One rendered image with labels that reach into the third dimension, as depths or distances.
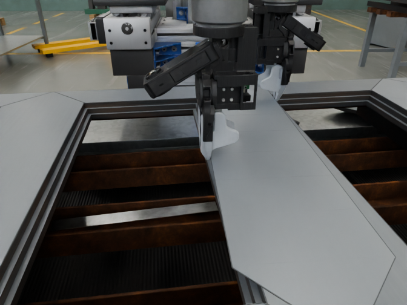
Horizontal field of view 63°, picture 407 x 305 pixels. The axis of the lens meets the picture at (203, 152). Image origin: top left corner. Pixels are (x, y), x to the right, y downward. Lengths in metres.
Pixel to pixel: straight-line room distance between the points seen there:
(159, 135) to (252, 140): 0.46
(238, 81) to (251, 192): 0.15
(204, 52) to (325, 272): 0.31
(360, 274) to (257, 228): 0.12
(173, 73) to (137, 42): 0.61
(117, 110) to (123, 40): 0.33
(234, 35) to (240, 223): 0.24
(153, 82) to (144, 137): 0.55
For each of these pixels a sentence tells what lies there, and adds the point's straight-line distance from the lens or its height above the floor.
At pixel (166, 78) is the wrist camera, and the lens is 0.47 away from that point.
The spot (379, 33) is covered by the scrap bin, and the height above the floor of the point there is 0.19.
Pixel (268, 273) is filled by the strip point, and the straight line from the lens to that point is 0.37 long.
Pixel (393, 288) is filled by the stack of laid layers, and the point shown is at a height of 0.85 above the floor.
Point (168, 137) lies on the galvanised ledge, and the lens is 1.00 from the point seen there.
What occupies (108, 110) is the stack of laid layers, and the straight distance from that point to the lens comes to 0.81.
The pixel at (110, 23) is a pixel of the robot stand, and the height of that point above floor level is 0.98.
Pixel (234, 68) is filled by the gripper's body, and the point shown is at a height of 1.00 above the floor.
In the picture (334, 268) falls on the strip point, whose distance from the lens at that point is 0.39.
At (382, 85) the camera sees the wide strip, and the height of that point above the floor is 0.85.
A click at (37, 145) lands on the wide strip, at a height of 0.85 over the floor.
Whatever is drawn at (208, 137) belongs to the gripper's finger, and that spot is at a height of 0.90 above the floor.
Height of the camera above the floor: 1.13
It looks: 29 degrees down
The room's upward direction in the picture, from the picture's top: straight up
